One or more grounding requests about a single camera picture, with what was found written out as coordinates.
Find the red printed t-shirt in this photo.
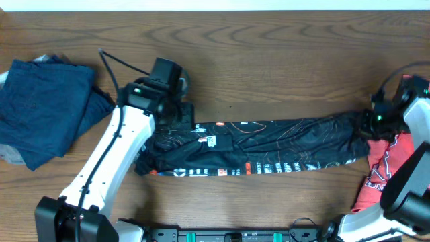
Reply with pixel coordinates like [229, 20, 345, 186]
[351, 74, 430, 214]

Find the black patterned jersey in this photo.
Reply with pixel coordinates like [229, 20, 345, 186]
[134, 112, 370, 177]

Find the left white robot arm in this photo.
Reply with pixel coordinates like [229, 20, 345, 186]
[34, 78, 194, 241]

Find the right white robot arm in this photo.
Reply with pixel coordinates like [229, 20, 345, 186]
[333, 89, 429, 241]

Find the folded navy blue garment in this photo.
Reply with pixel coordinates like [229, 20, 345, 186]
[1, 56, 114, 171]

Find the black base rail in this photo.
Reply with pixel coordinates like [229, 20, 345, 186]
[116, 220, 402, 242]

